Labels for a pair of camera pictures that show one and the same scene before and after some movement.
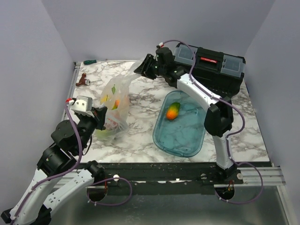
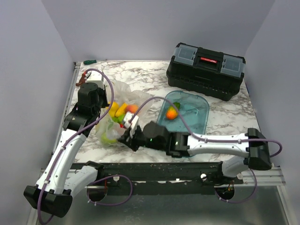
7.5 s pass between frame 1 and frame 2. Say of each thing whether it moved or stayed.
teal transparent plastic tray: stayed
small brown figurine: stayed
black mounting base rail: stayed
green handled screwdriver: stayed
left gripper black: moved
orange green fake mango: stayed
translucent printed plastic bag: moved
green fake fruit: moved
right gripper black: moved
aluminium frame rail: stayed
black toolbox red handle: stayed
